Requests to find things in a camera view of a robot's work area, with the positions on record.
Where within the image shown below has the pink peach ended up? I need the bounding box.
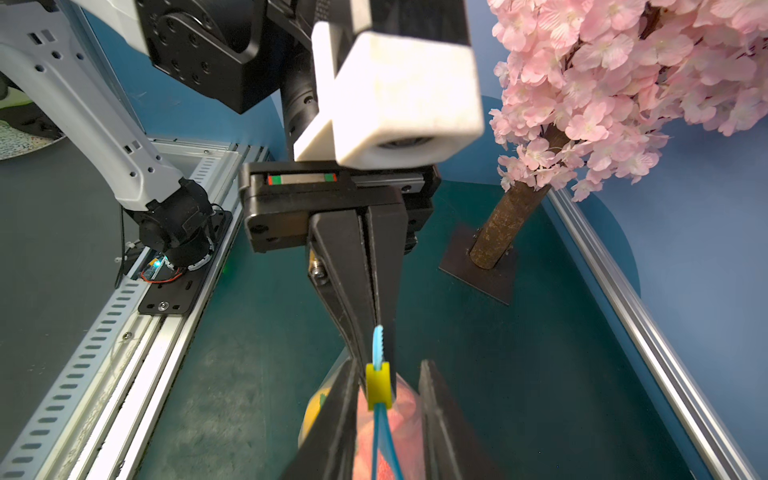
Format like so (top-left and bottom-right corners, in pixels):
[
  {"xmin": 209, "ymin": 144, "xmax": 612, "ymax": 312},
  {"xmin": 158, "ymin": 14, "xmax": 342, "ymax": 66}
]
[{"xmin": 352, "ymin": 375, "xmax": 426, "ymax": 479}]

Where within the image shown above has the aluminium frame rail back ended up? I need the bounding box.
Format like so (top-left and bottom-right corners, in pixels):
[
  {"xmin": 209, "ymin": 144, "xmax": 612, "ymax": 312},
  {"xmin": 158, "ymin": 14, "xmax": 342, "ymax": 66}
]
[{"xmin": 548, "ymin": 190, "xmax": 759, "ymax": 479}]

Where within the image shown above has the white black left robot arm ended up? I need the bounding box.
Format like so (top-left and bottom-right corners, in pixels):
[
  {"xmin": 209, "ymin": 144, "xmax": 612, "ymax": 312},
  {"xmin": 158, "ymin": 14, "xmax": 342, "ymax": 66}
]
[{"xmin": 1, "ymin": 1, "xmax": 482, "ymax": 370}]

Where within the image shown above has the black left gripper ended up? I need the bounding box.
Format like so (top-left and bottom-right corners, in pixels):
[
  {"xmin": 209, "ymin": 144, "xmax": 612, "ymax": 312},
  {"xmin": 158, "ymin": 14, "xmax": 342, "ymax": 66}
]
[{"xmin": 238, "ymin": 161, "xmax": 441, "ymax": 384}]

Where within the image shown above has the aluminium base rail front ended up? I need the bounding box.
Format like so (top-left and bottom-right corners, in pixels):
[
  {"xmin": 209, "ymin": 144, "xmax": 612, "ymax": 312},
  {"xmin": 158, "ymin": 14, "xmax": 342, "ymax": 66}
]
[{"xmin": 1, "ymin": 139, "xmax": 270, "ymax": 479}]

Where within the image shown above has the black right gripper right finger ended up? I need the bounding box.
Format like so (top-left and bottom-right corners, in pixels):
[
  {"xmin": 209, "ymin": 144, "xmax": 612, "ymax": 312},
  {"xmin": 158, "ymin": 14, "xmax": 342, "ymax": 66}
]
[{"xmin": 419, "ymin": 360, "xmax": 489, "ymax": 479}]

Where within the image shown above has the yellow peach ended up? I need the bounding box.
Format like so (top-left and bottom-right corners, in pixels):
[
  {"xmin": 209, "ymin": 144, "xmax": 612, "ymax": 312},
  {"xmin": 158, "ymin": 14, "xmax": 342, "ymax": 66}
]
[{"xmin": 298, "ymin": 387, "xmax": 330, "ymax": 446}]

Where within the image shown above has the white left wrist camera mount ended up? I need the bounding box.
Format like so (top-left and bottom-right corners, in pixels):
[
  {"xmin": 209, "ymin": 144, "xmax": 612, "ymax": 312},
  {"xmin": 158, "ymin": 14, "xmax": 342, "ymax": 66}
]
[{"xmin": 293, "ymin": 22, "xmax": 485, "ymax": 170}]

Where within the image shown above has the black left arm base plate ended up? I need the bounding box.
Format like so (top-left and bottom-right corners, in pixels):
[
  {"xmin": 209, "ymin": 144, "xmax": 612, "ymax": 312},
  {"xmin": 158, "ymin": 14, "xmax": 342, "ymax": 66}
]
[{"xmin": 128, "ymin": 204, "xmax": 233, "ymax": 316}]

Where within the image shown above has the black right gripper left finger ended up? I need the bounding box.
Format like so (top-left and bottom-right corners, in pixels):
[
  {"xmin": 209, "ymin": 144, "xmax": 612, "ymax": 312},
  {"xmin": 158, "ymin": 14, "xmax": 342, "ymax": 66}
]
[{"xmin": 280, "ymin": 359, "xmax": 360, "ymax": 480}]

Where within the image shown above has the pink blossom artificial tree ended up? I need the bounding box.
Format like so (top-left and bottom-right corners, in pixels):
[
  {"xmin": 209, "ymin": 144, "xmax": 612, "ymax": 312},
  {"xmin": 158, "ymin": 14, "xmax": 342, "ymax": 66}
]
[{"xmin": 440, "ymin": 0, "xmax": 767, "ymax": 303}]

